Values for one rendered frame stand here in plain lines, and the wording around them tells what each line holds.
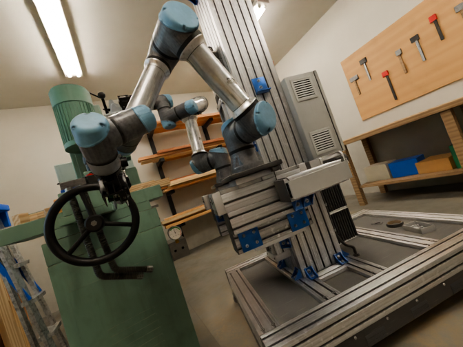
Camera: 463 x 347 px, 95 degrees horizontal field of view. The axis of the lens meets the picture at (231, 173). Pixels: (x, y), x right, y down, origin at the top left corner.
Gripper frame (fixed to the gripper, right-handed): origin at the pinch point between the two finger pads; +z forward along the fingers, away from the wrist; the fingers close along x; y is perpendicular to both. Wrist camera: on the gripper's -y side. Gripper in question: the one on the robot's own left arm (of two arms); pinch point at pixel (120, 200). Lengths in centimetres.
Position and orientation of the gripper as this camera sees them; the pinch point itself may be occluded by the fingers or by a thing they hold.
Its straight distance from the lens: 84.4
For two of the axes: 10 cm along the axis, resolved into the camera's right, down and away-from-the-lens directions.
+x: 8.6, -2.7, 4.2
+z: -1.7, 6.3, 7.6
